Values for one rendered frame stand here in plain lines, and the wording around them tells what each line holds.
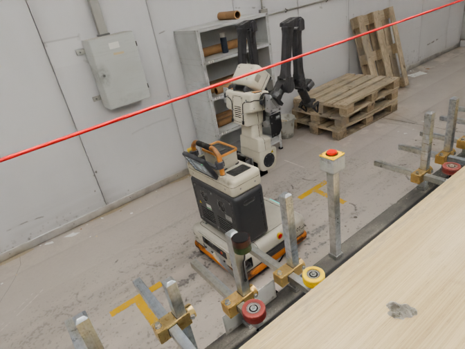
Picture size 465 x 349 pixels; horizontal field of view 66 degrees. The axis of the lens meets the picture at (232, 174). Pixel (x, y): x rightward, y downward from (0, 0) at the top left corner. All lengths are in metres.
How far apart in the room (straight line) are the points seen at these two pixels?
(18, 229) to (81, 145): 0.95
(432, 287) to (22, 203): 3.27
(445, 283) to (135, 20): 3.25
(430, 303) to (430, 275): 0.12
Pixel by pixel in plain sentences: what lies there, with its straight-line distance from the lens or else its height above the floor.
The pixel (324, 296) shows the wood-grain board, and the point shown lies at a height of 0.90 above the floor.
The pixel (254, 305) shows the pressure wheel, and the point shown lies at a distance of 1.27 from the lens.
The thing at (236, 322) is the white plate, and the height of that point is 0.73.
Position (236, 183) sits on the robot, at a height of 0.79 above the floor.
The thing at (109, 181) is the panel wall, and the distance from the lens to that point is 3.85.
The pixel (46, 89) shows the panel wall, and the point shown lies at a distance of 3.53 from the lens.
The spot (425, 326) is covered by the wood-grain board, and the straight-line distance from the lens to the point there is 1.25.
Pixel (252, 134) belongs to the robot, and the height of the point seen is 0.94.
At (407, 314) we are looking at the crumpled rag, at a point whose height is 0.91.
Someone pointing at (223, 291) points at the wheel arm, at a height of 0.86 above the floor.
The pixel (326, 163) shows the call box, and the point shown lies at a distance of 1.42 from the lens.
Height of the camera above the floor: 1.85
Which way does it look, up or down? 28 degrees down
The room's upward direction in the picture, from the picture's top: 11 degrees counter-clockwise
